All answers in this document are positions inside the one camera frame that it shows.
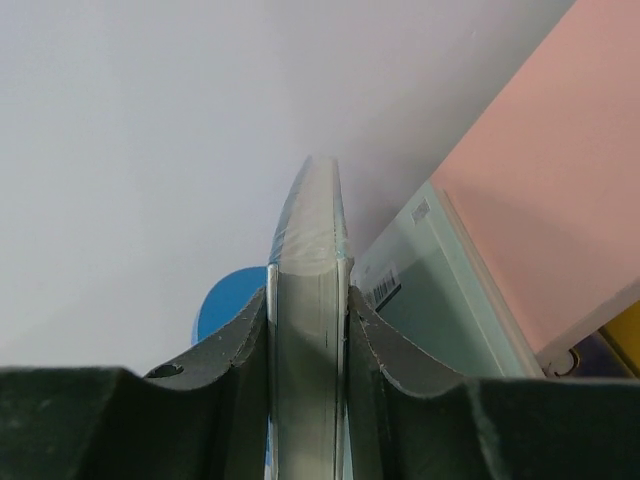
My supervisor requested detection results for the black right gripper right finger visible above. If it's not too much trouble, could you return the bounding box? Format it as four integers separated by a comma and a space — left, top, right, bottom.
346, 288, 639, 479

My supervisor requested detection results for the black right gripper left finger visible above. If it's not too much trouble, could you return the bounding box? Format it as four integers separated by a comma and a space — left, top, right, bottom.
1, 290, 269, 479

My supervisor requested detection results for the grey book with circle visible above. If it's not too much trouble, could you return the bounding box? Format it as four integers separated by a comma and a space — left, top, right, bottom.
355, 182, 543, 377

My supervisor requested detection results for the teal blue book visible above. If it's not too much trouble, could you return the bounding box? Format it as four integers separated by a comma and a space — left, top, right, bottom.
266, 157, 351, 479

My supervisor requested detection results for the purple galaxy cover book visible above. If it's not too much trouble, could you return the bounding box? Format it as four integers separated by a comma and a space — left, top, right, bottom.
569, 332, 635, 378

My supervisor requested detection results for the blue bookshelf with coloured shelves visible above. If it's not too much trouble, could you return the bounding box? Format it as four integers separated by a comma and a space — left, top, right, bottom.
189, 0, 640, 379

